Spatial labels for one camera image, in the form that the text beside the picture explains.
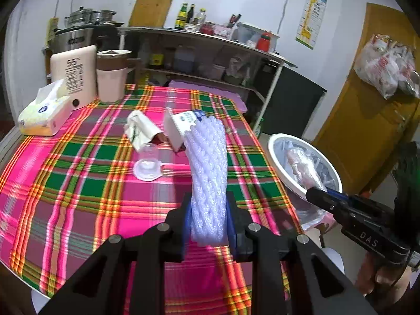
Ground steel electric cooker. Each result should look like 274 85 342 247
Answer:
52 28 97 55

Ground white plastic stool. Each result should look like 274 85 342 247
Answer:
320 248 345 276

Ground yellowish power strip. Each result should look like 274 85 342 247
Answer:
48 17 60 45

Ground black cabinet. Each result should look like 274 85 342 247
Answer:
259 61 328 140

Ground green bottle yellow label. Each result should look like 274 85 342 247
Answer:
175 3 188 29

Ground crumpled plastic bags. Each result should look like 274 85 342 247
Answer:
226 51 255 84

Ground clear plastic container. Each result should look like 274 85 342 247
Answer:
237 22 280 48

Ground giraffe wall chart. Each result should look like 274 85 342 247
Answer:
295 0 328 50

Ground person's right hand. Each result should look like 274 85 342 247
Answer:
356 254 412 299

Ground white foam fruit net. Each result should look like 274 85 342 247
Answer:
183 116 229 247

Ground wooden door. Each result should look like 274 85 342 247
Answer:
303 3 420 194

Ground pink knife holder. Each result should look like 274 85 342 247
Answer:
213 25 235 39

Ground clear plastic bin liner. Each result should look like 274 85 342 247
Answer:
272 138 338 230

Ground pink lidded storage box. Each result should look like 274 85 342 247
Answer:
168 79 248 114

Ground clear plastic jelly cup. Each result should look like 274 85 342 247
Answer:
133 158 168 182
140 143 159 162

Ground pink jug with brown band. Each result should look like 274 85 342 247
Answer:
96 49 132 104

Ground white round trash bin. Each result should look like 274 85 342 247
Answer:
267 133 343 233

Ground translucent plastic jug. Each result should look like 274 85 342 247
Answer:
173 46 195 73

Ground white 55 degree box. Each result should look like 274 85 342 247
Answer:
49 46 98 110

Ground wooden cutting board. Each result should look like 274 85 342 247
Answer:
129 0 178 27

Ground pink plastic stool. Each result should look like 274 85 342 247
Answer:
323 215 338 233

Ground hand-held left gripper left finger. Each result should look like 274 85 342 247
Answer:
41 193 192 315

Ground red thermos bottle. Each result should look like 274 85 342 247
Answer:
256 30 273 52

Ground white green-print paper wrapper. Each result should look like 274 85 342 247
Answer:
124 110 165 153

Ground clear pinkish plastic wrapper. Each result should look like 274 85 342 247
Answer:
285 148 329 192

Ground hanging plastic bags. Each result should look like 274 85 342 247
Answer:
354 34 420 100

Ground white blue milk carton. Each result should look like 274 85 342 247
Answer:
163 108 208 152

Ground steel shelf unit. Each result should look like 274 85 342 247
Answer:
118 26 297 132

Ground soft tissue pack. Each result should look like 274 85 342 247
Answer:
18 79 73 137

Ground dark bottle yellow label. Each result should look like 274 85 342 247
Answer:
149 48 165 69

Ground pink green plaid tablecloth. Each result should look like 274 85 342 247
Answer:
0 83 304 307

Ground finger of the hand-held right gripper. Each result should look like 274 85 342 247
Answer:
305 186 353 227
323 186 358 204

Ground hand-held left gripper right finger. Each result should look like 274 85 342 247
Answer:
226 191 371 315

